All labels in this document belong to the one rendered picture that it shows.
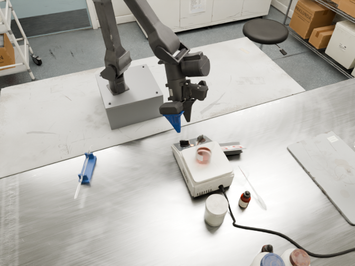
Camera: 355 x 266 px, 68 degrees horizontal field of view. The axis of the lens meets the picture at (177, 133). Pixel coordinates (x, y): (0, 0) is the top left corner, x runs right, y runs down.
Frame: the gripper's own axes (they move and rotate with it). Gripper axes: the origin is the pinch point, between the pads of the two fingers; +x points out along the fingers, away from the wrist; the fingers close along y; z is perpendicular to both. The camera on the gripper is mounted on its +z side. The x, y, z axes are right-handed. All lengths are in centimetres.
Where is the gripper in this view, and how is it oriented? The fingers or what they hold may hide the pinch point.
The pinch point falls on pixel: (182, 116)
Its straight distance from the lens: 82.8
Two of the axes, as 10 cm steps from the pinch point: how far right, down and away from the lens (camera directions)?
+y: 3.5, -3.8, 8.6
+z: 9.2, -0.1, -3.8
